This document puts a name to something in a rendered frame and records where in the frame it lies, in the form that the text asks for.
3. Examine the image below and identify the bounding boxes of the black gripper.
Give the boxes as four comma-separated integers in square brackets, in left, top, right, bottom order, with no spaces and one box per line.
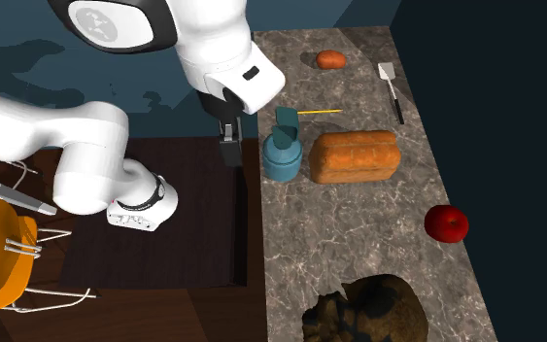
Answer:
[196,88,245,169]

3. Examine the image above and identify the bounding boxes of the blue soap dispenser bottle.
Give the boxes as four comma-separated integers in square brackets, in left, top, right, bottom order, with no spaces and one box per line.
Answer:
[261,106,304,184]

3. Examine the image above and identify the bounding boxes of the dark robot stand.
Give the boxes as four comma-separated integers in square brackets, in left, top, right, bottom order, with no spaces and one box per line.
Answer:
[58,136,250,291]

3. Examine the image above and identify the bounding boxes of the orange-brown bread loaf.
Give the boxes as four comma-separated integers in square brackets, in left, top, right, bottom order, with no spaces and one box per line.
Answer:
[307,129,402,185]

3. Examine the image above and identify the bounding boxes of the brown potato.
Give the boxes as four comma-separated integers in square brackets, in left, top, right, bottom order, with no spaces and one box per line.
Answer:
[315,49,348,71]

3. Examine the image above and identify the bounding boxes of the dark brown lumpy object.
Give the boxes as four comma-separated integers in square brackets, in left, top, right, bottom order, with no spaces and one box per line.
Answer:
[301,273,430,342]

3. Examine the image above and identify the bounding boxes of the red apple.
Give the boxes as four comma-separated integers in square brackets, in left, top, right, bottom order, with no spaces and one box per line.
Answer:
[423,204,470,245]

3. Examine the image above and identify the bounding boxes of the silver spatula with black handle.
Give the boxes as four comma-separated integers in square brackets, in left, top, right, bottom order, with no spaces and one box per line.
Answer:
[377,62,406,125]

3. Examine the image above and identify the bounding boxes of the grey chair with wire legs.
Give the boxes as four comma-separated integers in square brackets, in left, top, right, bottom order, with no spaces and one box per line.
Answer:
[0,154,58,217]

